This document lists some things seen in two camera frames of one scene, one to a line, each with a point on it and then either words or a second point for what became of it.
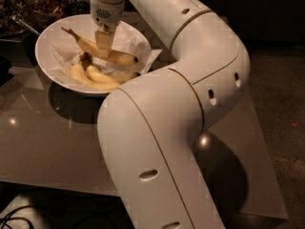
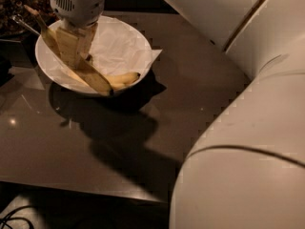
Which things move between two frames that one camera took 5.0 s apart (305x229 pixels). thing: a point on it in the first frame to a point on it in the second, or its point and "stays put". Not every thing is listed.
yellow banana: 114,55 to 78,72
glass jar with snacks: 37,5 stays put
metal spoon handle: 18,18 stays put
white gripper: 107,13 to 79,4
